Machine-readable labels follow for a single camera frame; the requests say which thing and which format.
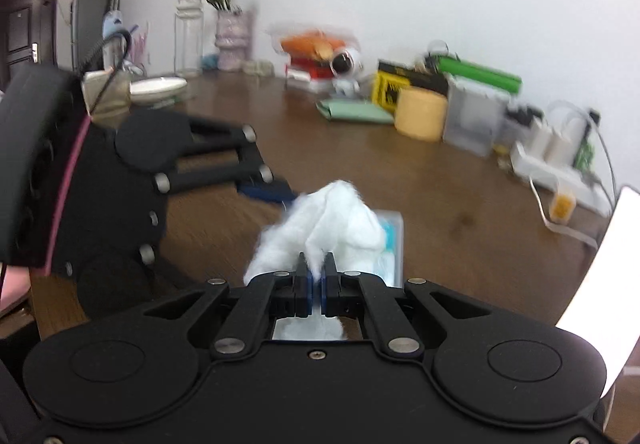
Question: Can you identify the clear glass vase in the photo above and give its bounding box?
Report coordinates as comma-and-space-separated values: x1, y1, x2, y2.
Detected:
173, 0, 205, 78

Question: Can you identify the white plate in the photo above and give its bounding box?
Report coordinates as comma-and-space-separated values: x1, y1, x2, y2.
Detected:
129, 76, 189, 98

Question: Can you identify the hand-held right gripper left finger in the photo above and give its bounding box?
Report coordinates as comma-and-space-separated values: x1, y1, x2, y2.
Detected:
142, 251, 315, 360

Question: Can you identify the white cloth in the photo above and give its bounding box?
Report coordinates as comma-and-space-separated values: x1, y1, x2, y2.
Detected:
243, 180, 388, 341

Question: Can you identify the green flat pouch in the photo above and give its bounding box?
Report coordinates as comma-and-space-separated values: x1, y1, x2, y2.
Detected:
315, 97, 396, 126

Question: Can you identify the clear box of orange snacks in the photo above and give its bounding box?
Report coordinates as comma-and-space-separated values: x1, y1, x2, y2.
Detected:
267, 21, 361, 63

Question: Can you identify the pink cloth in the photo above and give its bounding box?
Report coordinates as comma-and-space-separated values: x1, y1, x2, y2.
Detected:
0, 265, 32, 321

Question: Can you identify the black cable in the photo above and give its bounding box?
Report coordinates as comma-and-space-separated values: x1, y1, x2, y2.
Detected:
75, 31, 134, 116

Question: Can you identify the light blue bottle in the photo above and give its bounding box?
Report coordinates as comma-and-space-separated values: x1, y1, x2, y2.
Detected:
102, 10, 127, 71

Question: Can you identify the pink cable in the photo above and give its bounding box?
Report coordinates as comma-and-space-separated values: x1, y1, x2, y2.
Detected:
47, 116, 94, 276

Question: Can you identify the clear grey plastic container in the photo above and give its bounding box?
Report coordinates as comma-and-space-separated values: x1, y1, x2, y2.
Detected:
442, 76, 512, 158

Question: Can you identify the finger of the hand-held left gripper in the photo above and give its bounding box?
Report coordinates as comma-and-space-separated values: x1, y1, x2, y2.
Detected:
155, 116, 298, 204
141, 246, 212, 293

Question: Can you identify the long green box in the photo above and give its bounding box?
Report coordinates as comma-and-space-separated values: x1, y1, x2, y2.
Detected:
434, 53, 524, 96

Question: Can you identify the dark jar with white rim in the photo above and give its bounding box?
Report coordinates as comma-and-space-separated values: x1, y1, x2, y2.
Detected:
330, 49, 365, 76

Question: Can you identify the dark wooden door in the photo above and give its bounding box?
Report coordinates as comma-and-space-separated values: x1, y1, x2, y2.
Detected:
0, 0, 60, 91

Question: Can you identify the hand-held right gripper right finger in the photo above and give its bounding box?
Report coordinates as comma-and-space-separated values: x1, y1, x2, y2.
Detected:
320, 251, 506, 360

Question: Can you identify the yellow and black box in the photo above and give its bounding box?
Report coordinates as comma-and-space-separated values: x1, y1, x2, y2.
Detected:
371, 59, 449, 114

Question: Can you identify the clear plastic box teal label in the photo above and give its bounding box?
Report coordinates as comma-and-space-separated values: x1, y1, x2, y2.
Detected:
372, 209, 405, 288

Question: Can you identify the pink and white ceramic vase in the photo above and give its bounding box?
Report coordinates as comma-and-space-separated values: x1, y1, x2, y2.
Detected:
215, 10, 256, 71

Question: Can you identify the white power strip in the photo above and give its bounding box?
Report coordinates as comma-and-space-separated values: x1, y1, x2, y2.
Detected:
509, 116, 615, 218

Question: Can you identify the grey refrigerator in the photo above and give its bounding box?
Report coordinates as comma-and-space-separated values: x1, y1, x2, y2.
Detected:
70, 0, 124, 73

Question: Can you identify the beige pouch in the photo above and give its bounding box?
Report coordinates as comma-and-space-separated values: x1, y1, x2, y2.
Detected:
81, 69, 132, 126

